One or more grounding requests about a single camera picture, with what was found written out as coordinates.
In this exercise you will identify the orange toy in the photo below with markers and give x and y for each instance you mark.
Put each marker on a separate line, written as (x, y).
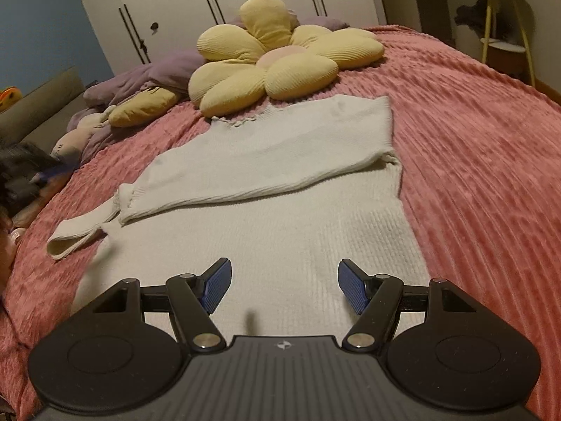
(9, 98)

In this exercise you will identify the small yellow plush pillow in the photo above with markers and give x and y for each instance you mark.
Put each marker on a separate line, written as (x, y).
(142, 107)

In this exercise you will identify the pink ribbed blanket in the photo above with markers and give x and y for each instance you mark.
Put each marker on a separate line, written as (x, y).
(460, 162)

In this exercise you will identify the cream plush toy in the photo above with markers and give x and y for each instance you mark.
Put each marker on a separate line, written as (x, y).
(83, 133)

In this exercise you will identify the purple duvet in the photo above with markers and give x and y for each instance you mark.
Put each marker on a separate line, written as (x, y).
(149, 76)

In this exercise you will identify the black cloth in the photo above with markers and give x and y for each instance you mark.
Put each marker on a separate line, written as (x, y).
(471, 14)

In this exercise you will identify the yellow flower-shaped pillow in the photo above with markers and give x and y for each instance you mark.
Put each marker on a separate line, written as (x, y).
(271, 57)

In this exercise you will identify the white knit sweater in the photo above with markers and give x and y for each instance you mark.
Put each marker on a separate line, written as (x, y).
(271, 210)

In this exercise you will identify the yellow-legged side table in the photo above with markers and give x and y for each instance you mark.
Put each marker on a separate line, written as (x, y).
(504, 30)

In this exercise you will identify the white wardrobe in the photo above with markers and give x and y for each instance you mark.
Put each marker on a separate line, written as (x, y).
(219, 0)

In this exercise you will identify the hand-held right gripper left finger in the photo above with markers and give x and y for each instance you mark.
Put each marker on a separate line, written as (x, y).
(215, 287)

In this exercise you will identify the grey sofa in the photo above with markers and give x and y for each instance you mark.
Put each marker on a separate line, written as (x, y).
(39, 105)

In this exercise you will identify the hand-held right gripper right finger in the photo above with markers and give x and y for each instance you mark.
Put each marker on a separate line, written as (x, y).
(353, 287)

